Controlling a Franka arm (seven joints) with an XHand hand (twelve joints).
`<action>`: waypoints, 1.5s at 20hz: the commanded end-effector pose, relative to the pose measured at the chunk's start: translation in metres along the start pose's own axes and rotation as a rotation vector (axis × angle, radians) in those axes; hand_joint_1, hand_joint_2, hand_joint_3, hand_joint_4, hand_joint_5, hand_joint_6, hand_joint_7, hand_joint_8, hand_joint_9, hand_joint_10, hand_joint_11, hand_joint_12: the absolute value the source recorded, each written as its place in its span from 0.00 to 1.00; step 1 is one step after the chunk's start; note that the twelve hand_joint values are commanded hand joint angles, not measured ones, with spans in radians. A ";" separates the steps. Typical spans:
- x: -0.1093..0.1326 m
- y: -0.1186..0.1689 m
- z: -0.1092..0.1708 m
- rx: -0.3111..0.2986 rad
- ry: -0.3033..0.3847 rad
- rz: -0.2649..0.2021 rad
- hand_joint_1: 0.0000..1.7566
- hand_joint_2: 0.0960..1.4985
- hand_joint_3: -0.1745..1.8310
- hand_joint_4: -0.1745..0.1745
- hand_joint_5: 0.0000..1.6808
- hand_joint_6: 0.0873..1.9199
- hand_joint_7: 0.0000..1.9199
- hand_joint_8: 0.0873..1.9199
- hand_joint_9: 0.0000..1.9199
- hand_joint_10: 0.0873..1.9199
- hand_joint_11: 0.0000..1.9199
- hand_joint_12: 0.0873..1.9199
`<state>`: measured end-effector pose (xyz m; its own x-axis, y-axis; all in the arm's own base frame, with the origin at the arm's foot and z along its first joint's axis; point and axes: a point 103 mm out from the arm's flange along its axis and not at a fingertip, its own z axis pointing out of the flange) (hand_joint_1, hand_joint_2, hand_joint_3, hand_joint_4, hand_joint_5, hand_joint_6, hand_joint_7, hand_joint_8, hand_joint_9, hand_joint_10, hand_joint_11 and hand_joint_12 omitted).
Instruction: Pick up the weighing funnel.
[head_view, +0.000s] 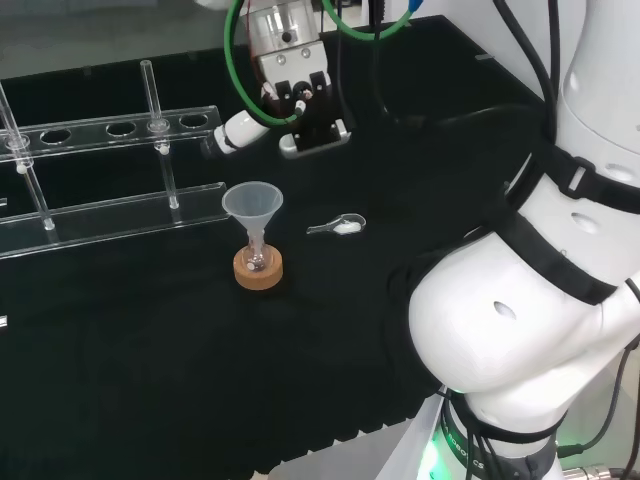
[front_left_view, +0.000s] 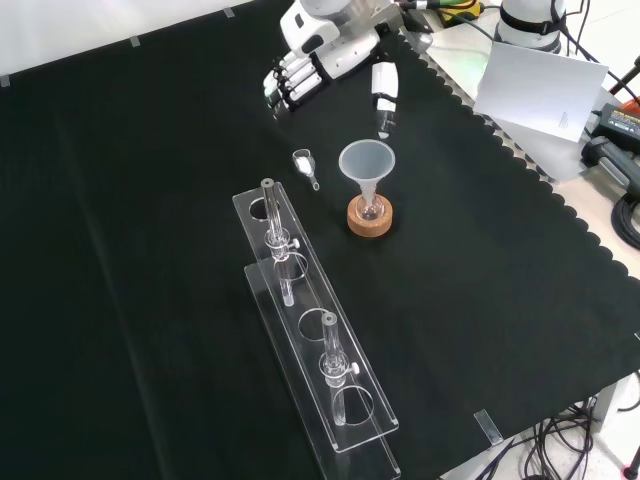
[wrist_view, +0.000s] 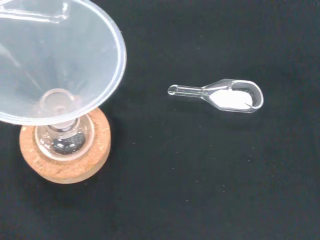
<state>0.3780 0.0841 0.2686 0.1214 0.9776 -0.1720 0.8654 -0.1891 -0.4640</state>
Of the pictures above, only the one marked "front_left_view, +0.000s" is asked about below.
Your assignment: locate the clear round-bottom flask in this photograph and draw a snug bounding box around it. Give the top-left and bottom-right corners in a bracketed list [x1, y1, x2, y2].
[357, 192, 386, 224]

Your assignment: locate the black cable bundle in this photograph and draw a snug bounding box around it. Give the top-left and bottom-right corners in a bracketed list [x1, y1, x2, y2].
[517, 394, 640, 480]

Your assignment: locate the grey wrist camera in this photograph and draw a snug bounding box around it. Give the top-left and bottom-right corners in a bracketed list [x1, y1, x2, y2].
[403, 8, 435, 52]

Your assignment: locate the black and orange tripod leg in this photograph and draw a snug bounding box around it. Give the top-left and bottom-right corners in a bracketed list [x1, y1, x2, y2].
[606, 53, 640, 109]

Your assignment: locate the white standing card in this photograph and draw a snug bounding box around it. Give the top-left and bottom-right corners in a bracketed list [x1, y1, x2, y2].
[472, 40, 610, 145]

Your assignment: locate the coiled black cable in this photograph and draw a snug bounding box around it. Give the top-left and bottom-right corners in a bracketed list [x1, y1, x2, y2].
[611, 192, 640, 251]

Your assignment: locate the clear glass weighing funnel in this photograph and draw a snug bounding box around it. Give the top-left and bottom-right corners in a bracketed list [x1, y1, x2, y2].
[292, 148, 322, 192]

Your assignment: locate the clear acrylic funnel stand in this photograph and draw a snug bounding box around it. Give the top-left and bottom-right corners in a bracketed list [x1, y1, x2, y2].
[231, 177, 403, 480]

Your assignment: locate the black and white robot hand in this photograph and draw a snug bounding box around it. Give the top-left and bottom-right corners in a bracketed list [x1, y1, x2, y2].
[261, 0, 401, 140]

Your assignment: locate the translucent plastic funnel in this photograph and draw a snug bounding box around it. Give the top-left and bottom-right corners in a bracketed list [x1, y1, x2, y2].
[338, 140, 397, 214]

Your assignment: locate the grey flat board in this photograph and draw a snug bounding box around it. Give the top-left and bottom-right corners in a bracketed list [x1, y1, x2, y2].
[417, 23, 597, 184]

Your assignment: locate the black bench cloth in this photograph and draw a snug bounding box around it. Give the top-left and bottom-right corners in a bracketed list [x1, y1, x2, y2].
[0, 0, 640, 480]

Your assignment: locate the cork ring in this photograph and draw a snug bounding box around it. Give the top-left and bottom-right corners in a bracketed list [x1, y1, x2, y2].
[347, 195, 395, 240]

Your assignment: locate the grey table leg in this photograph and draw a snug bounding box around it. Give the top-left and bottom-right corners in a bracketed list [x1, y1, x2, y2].
[592, 370, 632, 457]

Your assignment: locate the black power adapter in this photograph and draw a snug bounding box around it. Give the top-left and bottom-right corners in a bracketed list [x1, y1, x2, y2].
[595, 102, 640, 140]

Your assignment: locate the black handheld device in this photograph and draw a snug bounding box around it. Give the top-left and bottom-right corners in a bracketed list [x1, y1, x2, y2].
[581, 135, 640, 190]

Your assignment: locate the yellow stop button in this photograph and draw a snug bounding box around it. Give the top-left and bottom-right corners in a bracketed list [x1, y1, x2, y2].
[438, 0, 485, 27]

